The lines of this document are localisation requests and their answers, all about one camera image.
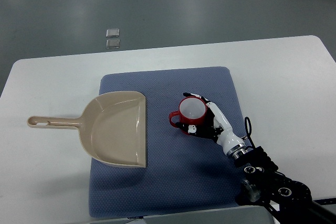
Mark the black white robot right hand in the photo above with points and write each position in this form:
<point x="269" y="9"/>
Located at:
<point x="217" y="128"/>

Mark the red cup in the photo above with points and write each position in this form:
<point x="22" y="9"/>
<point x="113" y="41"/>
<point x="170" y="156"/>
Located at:
<point x="190" y="114"/>

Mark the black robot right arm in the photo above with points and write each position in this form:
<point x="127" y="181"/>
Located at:
<point x="287" y="200"/>

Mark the beige plastic dustpan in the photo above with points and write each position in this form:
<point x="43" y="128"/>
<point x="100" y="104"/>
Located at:
<point x="112" y="128"/>

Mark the blue grey fabric mat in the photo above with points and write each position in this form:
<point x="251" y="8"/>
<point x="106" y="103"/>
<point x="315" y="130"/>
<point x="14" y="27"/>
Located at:
<point x="183" y="173"/>

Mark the upper metal floor plate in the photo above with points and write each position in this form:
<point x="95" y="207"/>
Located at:
<point x="112" y="32"/>

